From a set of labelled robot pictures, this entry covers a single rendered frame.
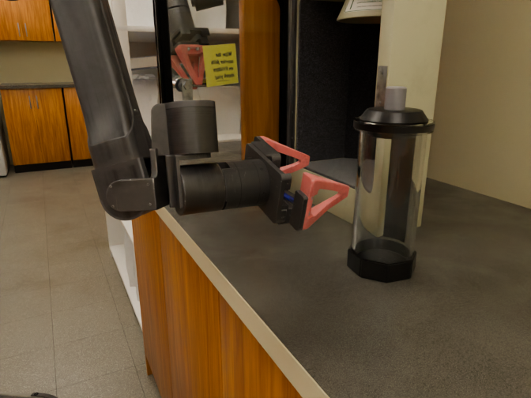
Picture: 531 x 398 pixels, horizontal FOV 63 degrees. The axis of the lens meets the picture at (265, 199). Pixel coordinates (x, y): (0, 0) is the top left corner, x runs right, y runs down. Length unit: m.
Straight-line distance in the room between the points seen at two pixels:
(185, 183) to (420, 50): 0.48
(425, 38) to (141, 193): 0.53
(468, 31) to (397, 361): 0.89
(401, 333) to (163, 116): 0.37
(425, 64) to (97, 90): 0.53
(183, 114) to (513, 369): 0.43
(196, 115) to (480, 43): 0.85
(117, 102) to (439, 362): 0.44
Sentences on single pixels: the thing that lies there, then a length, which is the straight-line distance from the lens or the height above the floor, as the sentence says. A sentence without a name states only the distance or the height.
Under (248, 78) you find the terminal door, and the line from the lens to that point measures 0.93.
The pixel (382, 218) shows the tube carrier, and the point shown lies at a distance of 0.63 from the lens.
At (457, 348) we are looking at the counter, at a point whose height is 0.94.
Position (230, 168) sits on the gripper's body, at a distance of 0.50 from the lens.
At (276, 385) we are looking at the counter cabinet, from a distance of 0.66.
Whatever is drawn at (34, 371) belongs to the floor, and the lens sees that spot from 2.19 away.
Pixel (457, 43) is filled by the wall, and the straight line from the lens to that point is 1.24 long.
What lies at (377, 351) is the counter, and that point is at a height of 0.94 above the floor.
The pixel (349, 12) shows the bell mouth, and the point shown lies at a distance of 0.88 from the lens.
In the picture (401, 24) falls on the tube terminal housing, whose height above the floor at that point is 1.30.
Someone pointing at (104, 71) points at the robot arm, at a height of 1.23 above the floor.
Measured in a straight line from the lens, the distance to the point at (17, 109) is 5.61.
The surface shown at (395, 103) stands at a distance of 0.62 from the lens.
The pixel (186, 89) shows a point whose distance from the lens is 0.83.
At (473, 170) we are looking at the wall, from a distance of 1.21.
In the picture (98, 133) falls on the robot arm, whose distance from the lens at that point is 0.52.
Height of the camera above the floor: 1.25
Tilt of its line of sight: 18 degrees down
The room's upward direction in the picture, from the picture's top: straight up
